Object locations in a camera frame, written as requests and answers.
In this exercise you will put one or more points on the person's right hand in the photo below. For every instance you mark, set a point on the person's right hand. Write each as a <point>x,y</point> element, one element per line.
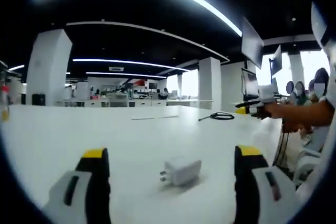
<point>270,111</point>

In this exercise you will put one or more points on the black box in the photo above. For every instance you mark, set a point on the black box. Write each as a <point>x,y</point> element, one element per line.
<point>38,99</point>

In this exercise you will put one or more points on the white worn device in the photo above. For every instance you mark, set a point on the white worn device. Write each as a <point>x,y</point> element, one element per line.
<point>319,22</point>

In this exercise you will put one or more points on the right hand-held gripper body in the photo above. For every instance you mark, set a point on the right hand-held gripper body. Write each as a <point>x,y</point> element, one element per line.
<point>267,94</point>

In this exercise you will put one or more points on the wide white pillar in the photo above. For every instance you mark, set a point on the wide white pillar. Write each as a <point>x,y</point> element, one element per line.
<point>48,69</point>

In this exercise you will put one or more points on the white charger adapter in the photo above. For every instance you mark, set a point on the white charger adapter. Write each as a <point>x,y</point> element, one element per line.
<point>183,171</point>

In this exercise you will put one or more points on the small black monitor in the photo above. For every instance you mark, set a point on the small black monitor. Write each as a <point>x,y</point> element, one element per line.
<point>276,60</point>

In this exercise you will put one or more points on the narrow white pillar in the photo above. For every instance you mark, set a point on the narrow white pillar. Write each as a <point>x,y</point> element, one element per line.
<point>209,82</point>

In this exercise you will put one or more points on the orange drink bottle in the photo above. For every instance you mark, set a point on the orange drink bottle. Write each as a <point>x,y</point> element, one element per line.
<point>5,106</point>

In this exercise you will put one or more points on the large black monitor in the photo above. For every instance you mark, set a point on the large black monitor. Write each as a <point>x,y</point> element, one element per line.
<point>252,43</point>

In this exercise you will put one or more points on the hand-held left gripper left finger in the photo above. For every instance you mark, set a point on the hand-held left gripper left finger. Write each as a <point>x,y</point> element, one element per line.
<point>78,195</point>

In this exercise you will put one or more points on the white desk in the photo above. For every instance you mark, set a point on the white desk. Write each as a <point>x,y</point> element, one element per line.
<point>105,129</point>

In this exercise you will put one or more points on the lit computer screen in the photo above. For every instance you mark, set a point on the lit computer screen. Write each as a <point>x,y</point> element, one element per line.
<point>250,81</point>

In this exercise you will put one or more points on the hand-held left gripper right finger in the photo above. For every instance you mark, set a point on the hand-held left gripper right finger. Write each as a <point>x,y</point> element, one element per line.
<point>260,195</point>

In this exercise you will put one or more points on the person's white shirt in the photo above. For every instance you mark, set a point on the person's white shirt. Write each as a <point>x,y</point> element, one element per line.
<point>321,140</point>

